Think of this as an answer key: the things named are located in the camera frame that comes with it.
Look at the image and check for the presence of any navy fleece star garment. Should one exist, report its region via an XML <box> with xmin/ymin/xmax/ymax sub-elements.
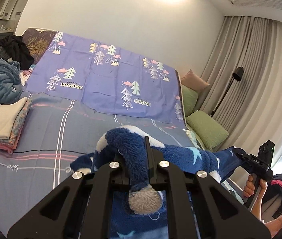
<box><xmin>70</xmin><ymin>125</ymin><xmax>243</xmax><ymax>238</ymax></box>

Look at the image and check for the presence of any black clothing pile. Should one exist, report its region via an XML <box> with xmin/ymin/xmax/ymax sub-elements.
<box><xmin>0</xmin><ymin>35</ymin><xmax>34</xmax><ymax>70</ymax></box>

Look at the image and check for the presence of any person's right hand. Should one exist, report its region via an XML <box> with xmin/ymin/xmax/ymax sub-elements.
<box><xmin>241</xmin><ymin>174</ymin><xmax>269</xmax><ymax>223</ymax></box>

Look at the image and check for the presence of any near green cushion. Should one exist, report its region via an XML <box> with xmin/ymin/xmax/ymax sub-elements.
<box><xmin>186</xmin><ymin>111</ymin><xmax>229</xmax><ymax>150</ymax></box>

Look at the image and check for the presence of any green cushion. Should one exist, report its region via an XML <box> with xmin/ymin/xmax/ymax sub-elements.
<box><xmin>186</xmin><ymin>111</ymin><xmax>229</xmax><ymax>150</ymax></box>
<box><xmin>181</xmin><ymin>85</ymin><xmax>198</xmax><ymax>117</ymax></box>

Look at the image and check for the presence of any beige pleated curtain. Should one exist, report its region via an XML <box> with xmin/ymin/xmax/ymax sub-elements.
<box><xmin>199</xmin><ymin>16</ymin><xmax>282</xmax><ymax>173</ymax></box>

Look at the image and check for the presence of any grey striped bed sheet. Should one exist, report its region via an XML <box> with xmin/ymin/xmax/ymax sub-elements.
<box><xmin>0</xmin><ymin>90</ymin><xmax>246</xmax><ymax>237</ymax></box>

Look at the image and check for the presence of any black floor lamp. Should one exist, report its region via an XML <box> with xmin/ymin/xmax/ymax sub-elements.
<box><xmin>210</xmin><ymin>66</ymin><xmax>244</xmax><ymax>117</ymax></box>

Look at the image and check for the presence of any pink folded garment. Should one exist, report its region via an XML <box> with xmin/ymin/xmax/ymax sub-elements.
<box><xmin>0</xmin><ymin>138</ymin><xmax>19</xmax><ymax>154</ymax></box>

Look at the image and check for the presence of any far green cushion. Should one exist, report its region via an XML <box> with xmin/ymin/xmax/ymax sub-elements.
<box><xmin>181</xmin><ymin>85</ymin><xmax>198</xmax><ymax>117</ymax></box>

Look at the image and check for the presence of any floral folded garment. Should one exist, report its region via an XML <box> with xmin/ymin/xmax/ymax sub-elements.
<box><xmin>7</xmin><ymin>99</ymin><xmax>33</xmax><ymax>149</ymax></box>

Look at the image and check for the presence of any pink cushion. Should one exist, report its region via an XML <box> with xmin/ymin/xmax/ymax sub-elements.
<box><xmin>181</xmin><ymin>70</ymin><xmax>209</xmax><ymax>93</ymax></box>

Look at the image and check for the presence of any cream folded garment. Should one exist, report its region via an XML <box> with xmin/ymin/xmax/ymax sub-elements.
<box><xmin>0</xmin><ymin>97</ymin><xmax>28</xmax><ymax>139</ymax></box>

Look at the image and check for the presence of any purple tree print pillowcase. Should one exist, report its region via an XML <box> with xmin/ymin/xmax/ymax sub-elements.
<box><xmin>25</xmin><ymin>31</ymin><xmax>185</xmax><ymax>127</ymax></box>

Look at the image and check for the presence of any brown patterned pillow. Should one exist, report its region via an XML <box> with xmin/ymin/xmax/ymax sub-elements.
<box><xmin>22</xmin><ymin>27</ymin><xmax>57</xmax><ymax>64</ymax></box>

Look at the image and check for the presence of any wall mirror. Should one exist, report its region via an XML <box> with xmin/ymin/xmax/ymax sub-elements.
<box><xmin>0</xmin><ymin>0</ymin><xmax>14</xmax><ymax>20</ymax></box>

